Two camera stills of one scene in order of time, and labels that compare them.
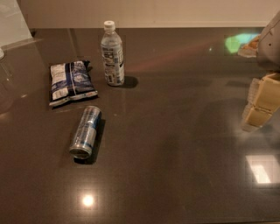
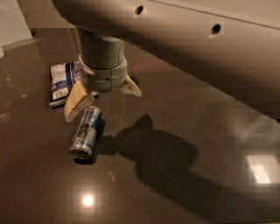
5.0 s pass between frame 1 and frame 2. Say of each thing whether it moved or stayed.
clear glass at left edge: stayed
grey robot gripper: moved
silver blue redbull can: stayed
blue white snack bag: stayed
